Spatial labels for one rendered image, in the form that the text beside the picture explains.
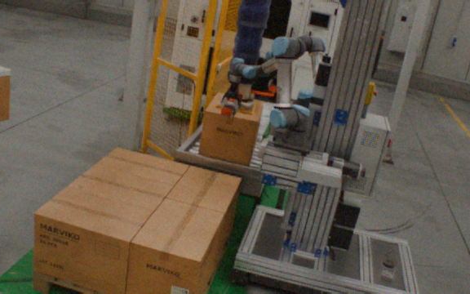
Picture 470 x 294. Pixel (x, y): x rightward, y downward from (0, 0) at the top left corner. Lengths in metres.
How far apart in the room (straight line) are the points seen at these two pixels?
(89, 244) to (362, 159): 1.75
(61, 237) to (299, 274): 1.52
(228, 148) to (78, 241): 1.45
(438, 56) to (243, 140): 9.31
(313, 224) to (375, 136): 0.77
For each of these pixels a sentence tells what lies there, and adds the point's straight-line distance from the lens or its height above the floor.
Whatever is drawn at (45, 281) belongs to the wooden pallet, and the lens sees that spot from 3.22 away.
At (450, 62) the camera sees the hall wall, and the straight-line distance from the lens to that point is 12.73.
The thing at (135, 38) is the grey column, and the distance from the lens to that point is 4.54.
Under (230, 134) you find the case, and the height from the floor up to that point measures 0.81.
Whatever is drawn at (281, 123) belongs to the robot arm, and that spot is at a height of 1.19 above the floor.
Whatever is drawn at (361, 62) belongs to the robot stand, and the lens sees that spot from 3.19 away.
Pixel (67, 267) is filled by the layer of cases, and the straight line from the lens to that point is 3.07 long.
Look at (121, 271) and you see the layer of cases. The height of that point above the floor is 0.33.
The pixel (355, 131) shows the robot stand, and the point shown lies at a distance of 3.27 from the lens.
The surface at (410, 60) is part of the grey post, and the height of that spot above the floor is 1.32.
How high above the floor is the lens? 2.04
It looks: 20 degrees down
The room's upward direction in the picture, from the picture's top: 11 degrees clockwise
